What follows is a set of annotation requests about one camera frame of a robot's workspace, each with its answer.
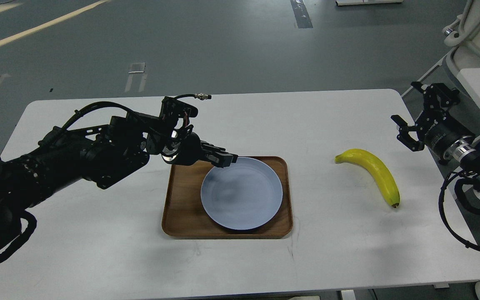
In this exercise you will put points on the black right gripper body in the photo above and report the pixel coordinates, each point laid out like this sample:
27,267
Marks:
438,130

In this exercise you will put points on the brown wooden tray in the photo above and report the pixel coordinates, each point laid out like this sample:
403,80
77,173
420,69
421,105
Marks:
184,216

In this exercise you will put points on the yellow banana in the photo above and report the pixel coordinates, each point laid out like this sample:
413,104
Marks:
377,169

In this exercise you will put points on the white machine base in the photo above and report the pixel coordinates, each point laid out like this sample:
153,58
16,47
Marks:
463,38

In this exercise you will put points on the light blue plate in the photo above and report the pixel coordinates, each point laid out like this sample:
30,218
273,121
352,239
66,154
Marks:
243,196

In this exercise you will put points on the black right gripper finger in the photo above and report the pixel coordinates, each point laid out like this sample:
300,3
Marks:
437,96
404,136

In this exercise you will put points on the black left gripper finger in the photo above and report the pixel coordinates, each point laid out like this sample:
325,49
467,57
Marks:
210,149
220,159

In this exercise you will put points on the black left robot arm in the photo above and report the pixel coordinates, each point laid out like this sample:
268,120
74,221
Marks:
104,142

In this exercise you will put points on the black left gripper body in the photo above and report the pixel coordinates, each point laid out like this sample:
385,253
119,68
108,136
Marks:
189,151

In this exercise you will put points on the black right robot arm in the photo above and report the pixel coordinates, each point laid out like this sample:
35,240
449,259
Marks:
467,155

